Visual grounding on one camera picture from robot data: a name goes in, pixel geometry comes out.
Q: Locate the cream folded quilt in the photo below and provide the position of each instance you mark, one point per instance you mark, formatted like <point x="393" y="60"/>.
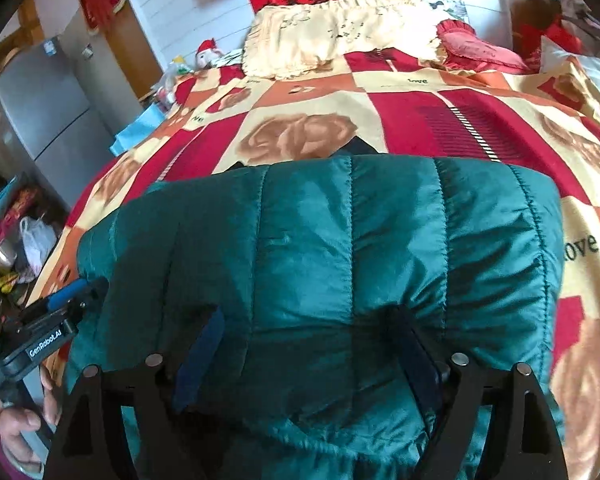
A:
<point x="320" y="35"/>

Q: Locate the red printed packet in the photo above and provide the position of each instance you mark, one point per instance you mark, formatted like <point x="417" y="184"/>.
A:
<point x="17" y="212"/>

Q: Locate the person's left hand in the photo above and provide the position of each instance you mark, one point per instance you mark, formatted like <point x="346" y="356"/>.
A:
<point x="20" y="430"/>

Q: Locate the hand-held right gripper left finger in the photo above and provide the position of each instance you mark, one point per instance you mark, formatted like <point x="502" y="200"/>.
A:
<point x="200" y="360"/>

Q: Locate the teal quilted puffer jacket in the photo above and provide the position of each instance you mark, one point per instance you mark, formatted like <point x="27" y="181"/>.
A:
<point x="330" y="240"/>

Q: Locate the wooden furniture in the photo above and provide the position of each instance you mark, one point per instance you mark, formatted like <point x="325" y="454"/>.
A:
<point x="530" y="5"/>

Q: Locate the red ruffled pillow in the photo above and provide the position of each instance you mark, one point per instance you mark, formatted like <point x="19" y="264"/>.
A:
<point x="480" y="52"/>

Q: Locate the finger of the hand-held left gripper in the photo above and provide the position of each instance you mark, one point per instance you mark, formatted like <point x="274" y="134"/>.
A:
<point x="94" y="294"/>
<point x="67" y="293"/>

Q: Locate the wooden door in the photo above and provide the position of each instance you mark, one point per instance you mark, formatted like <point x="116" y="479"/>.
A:
<point x="135" y="60"/>

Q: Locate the red orange printed blanket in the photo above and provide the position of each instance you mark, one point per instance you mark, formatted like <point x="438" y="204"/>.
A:
<point x="415" y="115"/>

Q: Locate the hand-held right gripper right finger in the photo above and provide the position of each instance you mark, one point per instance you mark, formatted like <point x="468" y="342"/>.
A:
<point x="415" y="355"/>

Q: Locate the metal pot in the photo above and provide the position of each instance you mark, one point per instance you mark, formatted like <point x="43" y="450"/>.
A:
<point x="5" y="255"/>

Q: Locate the white plush toy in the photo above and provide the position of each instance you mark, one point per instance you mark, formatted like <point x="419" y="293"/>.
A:
<point x="209" y="55"/>

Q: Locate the grey refrigerator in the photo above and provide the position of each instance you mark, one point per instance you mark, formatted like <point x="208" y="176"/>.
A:
<point x="55" y="110"/>

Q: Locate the light blue bag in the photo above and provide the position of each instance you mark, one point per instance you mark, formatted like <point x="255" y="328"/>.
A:
<point x="140" y="127"/>

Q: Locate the white pillow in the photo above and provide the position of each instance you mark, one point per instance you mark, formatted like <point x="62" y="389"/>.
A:
<point x="595" y="67"/>

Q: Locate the person's left forearm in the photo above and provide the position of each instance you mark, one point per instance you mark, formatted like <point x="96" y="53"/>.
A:
<point x="0" y="465"/>

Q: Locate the white plastic bag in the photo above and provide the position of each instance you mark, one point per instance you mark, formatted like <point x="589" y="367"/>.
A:
<point x="37" y="242"/>

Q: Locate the red cloth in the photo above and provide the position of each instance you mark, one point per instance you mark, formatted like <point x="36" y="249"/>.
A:
<point x="555" y="32"/>

